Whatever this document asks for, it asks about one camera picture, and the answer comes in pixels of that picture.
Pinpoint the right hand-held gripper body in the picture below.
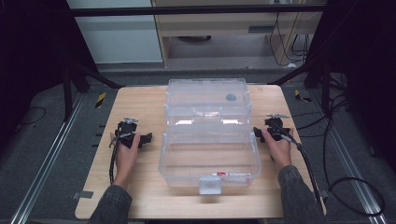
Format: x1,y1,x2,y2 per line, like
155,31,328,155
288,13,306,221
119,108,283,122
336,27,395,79
263,113,292,143

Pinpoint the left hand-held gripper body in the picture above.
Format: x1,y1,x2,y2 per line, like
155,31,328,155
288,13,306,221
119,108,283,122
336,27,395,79
116,116,141,149

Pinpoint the clear plastic storage box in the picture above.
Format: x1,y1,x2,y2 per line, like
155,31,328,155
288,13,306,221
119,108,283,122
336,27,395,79
158,77,262,196

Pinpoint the person's right hand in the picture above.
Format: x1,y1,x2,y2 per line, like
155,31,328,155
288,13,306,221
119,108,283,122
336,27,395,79
262,128,294,172

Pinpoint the person's left hand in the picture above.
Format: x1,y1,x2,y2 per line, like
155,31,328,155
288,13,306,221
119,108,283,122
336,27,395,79
109,132,142,189

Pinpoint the yellow black striped tape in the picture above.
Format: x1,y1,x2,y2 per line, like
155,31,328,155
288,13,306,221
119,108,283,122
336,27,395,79
293,89,313,104
94,91,107,109

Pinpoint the black metal stand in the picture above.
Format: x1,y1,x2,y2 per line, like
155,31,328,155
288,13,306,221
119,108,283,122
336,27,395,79
61,59,126,123
266,57,347,115

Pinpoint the grey tape piece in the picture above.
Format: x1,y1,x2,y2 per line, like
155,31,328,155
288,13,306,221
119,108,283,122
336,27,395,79
71,189,94,200

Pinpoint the white cabinet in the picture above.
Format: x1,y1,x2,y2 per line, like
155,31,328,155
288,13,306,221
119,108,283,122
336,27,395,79
66,0,164,65

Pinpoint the light wooden desk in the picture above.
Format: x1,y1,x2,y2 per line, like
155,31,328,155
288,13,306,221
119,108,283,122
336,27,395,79
150,0,329,68

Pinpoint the dark curtain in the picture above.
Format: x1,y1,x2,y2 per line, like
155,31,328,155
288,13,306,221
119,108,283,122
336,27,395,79
307,0,396,175
0,0,100,153

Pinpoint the black horizontal bar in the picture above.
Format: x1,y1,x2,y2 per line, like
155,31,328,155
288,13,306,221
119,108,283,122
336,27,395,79
66,5,328,18

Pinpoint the left hand-held gripper cable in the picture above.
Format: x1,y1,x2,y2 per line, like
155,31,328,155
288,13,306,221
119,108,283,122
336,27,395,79
107,132,134,185

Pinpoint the black looped floor cable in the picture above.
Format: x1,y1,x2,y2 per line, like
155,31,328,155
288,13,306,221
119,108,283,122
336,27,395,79
292,91,387,217

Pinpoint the silver metal rail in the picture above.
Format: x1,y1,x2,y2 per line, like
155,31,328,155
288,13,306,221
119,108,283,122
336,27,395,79
9,92,86,224
309,89,389,224

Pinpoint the bundle of hanging black cables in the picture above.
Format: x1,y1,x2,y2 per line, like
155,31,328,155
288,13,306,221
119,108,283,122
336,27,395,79
268,11,313,68

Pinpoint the thin black floor cable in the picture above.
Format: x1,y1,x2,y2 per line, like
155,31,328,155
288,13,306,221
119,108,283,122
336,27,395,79
18,105,48,127

